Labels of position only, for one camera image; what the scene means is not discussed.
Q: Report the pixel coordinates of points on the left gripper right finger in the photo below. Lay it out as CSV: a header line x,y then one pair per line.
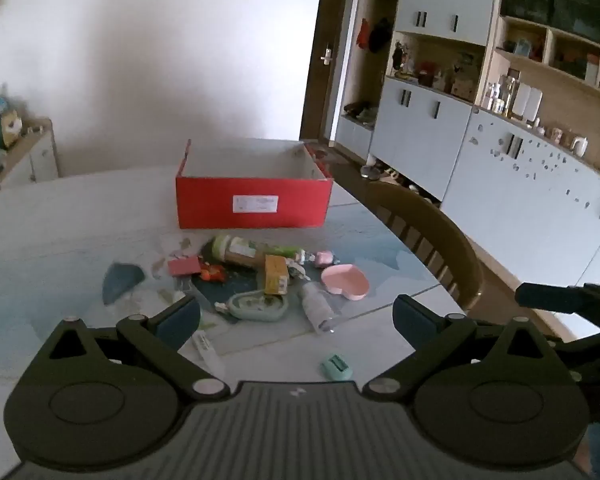
x,y
437,341

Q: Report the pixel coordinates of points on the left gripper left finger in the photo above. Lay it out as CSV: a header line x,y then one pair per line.
x,y
156,341

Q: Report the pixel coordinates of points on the pink binder clip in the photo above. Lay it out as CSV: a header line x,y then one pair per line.
x,y
183,266

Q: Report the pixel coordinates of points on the orange small toy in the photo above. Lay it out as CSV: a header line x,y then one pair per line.
x,y
212,273

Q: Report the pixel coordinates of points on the mint green sharpener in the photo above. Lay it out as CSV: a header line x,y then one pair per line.
x,y
336,369

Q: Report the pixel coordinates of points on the green lid paper jar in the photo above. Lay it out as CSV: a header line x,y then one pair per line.
x,y
237,250

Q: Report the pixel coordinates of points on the pink heart dish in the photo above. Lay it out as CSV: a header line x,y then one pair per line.
x,y
346,280

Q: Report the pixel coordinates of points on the clear bottle silver cap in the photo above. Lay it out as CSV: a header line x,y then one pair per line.
x,y
317,308

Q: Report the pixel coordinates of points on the yellow small box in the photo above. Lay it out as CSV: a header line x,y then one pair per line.
x,y
276,276

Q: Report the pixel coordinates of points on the pink blue toy figure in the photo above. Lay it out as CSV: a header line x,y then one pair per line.
x,y
320,259

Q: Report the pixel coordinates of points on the green stick tube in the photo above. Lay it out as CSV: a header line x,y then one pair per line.
x,y
291,252

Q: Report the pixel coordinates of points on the white green glue tube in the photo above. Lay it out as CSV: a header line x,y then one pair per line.
x,y
208,354

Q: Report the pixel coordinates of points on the wooden chair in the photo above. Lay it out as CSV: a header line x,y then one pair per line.
x,y
432,237

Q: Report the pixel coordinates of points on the red cardboard box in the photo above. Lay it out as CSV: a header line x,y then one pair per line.
x,y
251,184

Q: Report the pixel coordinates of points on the white side cabinet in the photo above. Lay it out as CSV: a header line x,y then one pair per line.
x,y
32,158

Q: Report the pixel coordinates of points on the teal yellow tissue holder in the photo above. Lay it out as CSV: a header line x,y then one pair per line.
x,y
10,129

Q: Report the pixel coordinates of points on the dark brown door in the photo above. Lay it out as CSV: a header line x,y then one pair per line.
x,y
321,74

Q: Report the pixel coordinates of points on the white wall cabinet unit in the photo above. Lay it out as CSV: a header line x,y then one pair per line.
x,y
498,119

